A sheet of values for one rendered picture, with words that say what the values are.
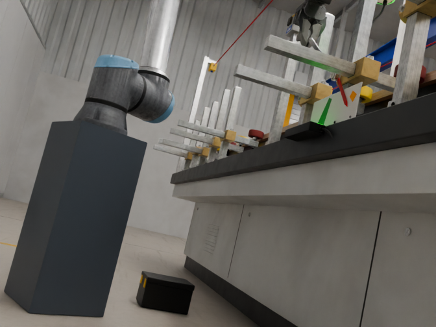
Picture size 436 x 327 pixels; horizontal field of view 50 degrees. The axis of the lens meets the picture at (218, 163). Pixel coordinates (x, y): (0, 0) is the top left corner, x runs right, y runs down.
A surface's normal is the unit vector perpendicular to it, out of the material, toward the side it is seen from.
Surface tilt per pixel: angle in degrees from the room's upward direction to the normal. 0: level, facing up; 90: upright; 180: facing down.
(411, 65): 90
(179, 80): 90
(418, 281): 90
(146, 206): 90
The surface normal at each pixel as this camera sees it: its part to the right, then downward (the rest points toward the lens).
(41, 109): 0.20, -0.08
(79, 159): 0.65, 0.05
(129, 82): 0.80, 0.11
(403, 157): -0.94, -0.25
